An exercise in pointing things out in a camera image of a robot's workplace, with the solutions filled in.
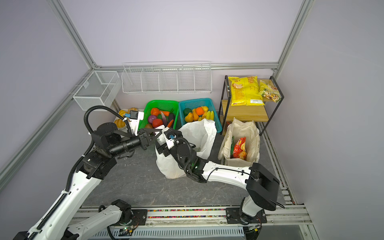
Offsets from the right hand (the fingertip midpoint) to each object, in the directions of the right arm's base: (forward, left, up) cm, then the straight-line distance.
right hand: (163, 134), depth 70 cm
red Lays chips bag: (+2, -39, -17) cm, 43 cm away
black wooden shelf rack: (+24, -56, -13) cm, 62 cm away
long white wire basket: (+47, 0, +1) cm, 47 cm away
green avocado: (+41, -6, -25) cm, 49 cm away
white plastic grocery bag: (+8, -18, -10) cm, 22 cm away
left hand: (-5, -2, +8) cm, 10 cm away
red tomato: (+28, +14, -23) cm, 39 cm away
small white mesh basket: (+42, +51, -4) cm, 66 cm away
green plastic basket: (+48, +13, -25) cm, 55 cm away
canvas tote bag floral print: (+13, -40, -13) cm, 44 cm away
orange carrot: (+27, +4, -24) cm, 37 cm away
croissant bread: (+29, +42, -25) cm, 57 cm away
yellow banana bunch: (+32, -24, -21) cm, 45 cm away
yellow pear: (+33, -9, -24) cm, 42 cm away
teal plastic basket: (+40, -15, -23) cm, 49 cm away
